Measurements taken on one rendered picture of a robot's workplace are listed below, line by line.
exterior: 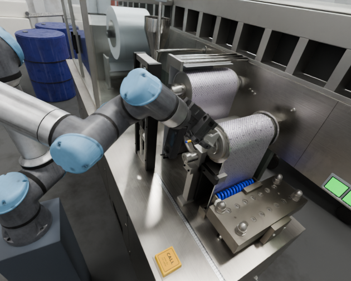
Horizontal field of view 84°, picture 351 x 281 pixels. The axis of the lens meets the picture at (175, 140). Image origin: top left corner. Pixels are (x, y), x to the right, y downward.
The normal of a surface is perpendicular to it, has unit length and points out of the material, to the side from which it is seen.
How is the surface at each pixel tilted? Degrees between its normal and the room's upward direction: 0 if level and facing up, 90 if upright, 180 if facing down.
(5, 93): 19
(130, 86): 50
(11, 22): 90
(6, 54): 86
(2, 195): 7
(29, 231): 73
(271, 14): 90
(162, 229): 0
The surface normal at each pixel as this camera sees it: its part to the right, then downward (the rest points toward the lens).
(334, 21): -0.86, 0.22
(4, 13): 0.47, 0.58
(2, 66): 0.93, 0.22
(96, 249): 0.11, -0.79
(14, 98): 0.22, -0.55
